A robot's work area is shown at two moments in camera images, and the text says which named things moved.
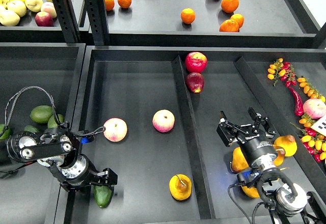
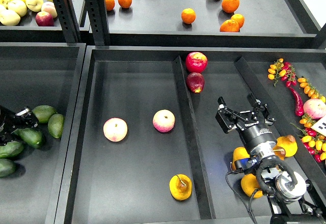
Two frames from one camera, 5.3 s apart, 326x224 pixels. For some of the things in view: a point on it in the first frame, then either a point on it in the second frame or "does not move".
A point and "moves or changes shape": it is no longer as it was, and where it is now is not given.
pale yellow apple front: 9,18 does not move
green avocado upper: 42,114 does not move
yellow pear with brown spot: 180,186 does not move
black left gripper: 82,173 -> 10,122
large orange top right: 229,3 does not move
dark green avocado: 103,194 moves or changes shape
